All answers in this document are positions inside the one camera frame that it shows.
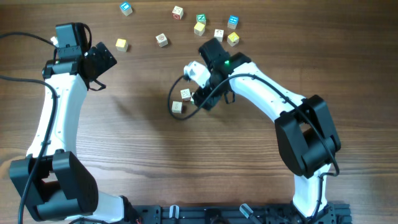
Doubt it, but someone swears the red-framed picture block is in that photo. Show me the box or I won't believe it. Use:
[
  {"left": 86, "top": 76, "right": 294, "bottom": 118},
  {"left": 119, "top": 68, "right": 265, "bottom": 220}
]
[{"left": 180, "top": 88, "right": 192, "bottom": 101}]

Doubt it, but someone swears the plain white block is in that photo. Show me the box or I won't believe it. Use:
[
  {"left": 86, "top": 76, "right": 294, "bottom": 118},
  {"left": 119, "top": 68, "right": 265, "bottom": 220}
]
[{"left": 171, "top": 101, "right": 183, "bottom": 114}]

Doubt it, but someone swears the white block green edge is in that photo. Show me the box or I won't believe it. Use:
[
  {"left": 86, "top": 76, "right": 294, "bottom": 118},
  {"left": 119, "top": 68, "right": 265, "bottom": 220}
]
[{"left": 190, "top": 92, "right": 195, "bottom": 105}]

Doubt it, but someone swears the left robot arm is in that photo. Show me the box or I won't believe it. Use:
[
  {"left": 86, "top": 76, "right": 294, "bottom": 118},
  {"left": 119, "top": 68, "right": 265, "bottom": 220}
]
[{"left": 9, "top": 22, "right": 142, "bottom": 223}]

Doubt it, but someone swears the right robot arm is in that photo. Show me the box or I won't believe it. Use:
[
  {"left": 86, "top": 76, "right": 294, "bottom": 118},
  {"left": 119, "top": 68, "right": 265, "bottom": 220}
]
[{"left": 184, "top": 39, "right": 341, "bottom": 223}]

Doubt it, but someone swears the yellow block right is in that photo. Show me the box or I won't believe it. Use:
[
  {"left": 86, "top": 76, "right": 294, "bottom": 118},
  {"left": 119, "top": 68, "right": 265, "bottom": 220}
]
[{"left": 227, "top": 32, "right": 240, "bottom": 47}]

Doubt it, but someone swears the yellow block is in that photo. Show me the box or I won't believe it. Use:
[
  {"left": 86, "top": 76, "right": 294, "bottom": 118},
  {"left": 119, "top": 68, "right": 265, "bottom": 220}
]
[
  {"left": 227, "top": 32, "right": 240, "bottom": 47},
  {"left": 194, "top": 22, "right": 205, "bottom": 36},
  {"left": 116, "top": 39, "right": 129, "bottom": 52}
]

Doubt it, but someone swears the yellow block left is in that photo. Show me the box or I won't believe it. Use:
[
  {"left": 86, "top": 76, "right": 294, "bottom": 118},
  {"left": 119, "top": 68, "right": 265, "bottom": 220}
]
[{"left": 116, "top": 39, "right": 129, "bottom": 52}]

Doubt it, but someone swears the yellow block centre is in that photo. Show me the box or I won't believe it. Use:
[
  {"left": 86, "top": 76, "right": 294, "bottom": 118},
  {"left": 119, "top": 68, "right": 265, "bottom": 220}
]
[{"left": 194, "top": 22, "right": 205, "bottom": 36}]

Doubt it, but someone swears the blue block top right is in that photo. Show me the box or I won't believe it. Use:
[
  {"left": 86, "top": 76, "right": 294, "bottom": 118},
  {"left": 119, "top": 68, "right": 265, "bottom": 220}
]
[{"left": 228, "top": 15, "right": 239, "bottom": 30}]

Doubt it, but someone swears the green letter N block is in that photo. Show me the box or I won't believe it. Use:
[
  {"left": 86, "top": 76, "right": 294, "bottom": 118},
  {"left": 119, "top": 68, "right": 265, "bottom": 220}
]
[{"left": 196, "top": 14, "right": 206, "bottom": 25}]

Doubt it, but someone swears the white block red picture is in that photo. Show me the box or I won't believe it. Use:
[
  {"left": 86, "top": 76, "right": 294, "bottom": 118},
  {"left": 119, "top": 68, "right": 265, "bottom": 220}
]
[{"left": 155, "top": 33, "right": 168, "bottom": 47}]

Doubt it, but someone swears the red-edged block top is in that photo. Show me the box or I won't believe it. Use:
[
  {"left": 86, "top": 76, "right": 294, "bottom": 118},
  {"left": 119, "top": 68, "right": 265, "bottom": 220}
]
[{"left": 172, "top": 6, "right": 183, "bottom": 20}]

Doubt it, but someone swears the blue letter block far left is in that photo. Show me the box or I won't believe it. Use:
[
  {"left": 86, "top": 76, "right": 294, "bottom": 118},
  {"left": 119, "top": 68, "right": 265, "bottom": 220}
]
[{"left": 119, "top": 2, "right": 132, "bottom": 16}]

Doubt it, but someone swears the left camera cable black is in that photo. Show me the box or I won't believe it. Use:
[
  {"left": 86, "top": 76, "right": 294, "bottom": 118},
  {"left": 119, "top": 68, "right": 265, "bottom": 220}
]
[{"left": 1, "top": 35, "right": 54, "bottom": 223}]

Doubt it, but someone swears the camera cable black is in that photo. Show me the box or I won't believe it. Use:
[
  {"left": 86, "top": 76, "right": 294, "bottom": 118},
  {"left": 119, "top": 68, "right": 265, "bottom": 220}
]
[
  {"left": 166, "top": 73, "right": 340, "bottom": 223},
  {"left": 1, "top": 35, "right": 54, "bottom": 223}
]

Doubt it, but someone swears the right camera cable black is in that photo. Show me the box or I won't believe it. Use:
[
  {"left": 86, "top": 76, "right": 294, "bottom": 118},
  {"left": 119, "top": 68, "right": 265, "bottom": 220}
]
[{"left": 166, "top": 73, "right": 340, "bottom": 223}]

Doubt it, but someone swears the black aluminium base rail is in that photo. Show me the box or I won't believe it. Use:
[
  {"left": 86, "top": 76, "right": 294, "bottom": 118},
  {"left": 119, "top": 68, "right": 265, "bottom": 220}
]
[{"left": 124, "top": 203, "right": 353, "bottom": 224}]

